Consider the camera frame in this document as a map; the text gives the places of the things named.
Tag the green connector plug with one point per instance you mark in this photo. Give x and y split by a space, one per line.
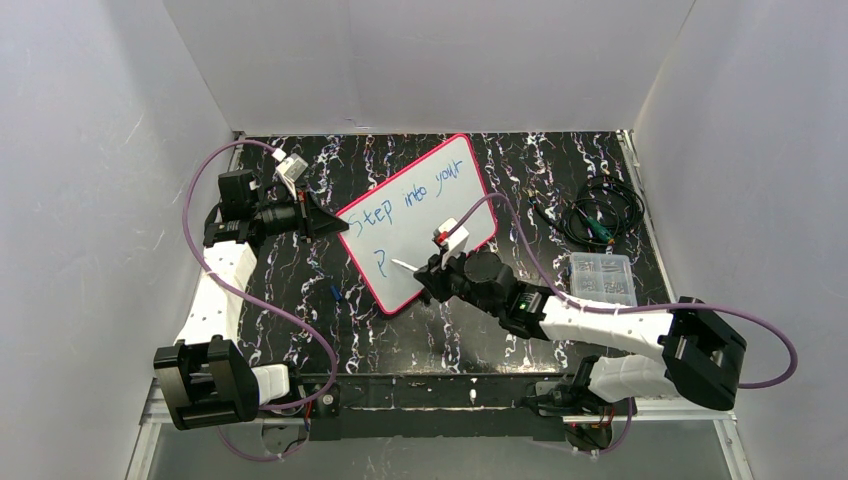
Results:
601 232

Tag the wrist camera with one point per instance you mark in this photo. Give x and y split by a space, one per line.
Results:
289 168
451 238

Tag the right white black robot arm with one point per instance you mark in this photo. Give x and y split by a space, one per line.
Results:
685 352

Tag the clear plastic screw box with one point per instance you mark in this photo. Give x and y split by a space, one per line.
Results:
604 278

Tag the aluminium frame rail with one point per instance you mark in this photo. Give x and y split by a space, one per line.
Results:
484 405

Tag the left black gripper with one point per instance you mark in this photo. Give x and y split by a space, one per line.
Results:
305 216

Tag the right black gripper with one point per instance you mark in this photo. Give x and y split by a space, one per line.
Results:
437 278

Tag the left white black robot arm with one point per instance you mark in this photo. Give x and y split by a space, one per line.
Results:
204 378

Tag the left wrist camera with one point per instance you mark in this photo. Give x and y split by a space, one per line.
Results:
289 168

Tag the white marker pen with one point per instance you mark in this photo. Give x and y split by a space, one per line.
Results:
404 265

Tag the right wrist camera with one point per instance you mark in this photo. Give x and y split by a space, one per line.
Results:
451 238

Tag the pink framed whiteboard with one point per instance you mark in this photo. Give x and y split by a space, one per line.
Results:
397 219

